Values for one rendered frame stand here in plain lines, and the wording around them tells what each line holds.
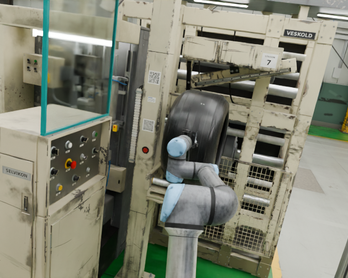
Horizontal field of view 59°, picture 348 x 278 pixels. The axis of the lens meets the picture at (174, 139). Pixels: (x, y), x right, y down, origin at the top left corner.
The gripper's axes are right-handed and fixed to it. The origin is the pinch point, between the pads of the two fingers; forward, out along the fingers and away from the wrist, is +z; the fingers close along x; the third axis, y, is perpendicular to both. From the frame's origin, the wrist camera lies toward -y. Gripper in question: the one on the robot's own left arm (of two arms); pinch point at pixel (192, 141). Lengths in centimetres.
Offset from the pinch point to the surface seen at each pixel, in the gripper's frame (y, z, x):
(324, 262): -110, 139, -118
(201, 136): 3.3, 1.6, -3.9
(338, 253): -107, 163, -135
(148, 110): 8.9, 20.0, 33.3
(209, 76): 36, 57, 7
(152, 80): 26.7, 18.1, 33.2
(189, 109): 15.3, 7.6, 6.4
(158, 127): -0.3, 21.4, 26.1
